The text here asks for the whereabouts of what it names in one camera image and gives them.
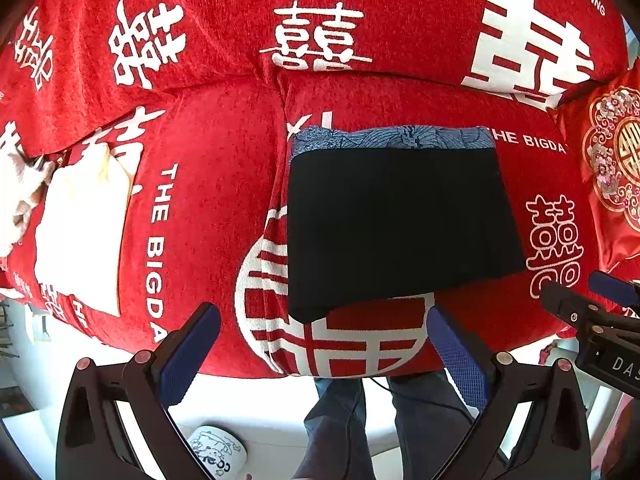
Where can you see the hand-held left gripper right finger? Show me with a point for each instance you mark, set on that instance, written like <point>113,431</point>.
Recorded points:
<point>460,360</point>

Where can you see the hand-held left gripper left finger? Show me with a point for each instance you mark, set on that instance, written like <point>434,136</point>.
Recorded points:
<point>187,360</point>

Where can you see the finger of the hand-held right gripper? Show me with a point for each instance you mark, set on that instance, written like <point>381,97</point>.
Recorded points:
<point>570,305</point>
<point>617,292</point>

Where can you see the black pants with blue waistband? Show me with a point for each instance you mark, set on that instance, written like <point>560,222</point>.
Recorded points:
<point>400,220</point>

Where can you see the white cartoon print mug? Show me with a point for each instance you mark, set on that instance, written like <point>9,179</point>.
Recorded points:
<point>220,452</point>

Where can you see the red embroidered cushion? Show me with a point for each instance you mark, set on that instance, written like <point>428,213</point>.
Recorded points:
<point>612,160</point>

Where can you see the person's legs in jeans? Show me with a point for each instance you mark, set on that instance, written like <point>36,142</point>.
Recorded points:
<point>345,435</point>

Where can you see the cream folded cloth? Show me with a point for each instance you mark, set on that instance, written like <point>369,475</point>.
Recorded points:
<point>80,240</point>

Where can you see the red printed sofa cover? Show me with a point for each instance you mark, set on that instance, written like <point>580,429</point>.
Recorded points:
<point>215,200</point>

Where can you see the white plush toy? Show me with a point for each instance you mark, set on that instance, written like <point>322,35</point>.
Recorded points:
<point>17,195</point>

